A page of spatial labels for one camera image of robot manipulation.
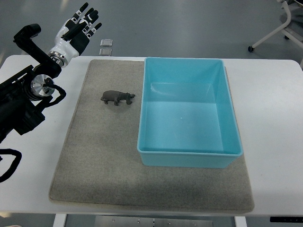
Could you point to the blue plastic box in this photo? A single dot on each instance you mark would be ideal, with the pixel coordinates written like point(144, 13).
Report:
point(187, 117)

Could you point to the grey felt mat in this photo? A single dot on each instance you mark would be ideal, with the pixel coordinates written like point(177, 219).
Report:
point(99, 163)

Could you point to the black table control panel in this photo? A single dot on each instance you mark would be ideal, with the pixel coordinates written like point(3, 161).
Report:
point(286, 219)

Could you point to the brown toy hippo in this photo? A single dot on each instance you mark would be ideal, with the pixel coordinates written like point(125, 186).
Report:
point(116, 97)

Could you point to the white office chair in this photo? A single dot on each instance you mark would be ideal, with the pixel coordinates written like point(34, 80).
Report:
point(291, 24)

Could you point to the lower clear floor plate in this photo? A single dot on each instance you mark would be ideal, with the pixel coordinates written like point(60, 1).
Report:
point(105, 52)

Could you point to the metal table crossbar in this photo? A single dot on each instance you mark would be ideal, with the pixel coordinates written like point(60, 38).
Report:
point(117, 221)

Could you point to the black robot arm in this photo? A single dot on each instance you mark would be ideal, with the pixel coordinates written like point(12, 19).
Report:
point(25, 95)

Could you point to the clear floor plate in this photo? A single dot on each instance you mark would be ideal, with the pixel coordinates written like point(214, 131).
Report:
point(106, 43)
point(105, 52)

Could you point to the upper clear floor plate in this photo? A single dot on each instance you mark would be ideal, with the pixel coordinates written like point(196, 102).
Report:
point(106, 43)

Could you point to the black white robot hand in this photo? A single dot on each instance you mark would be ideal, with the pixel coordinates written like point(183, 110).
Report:
point(74, 36)

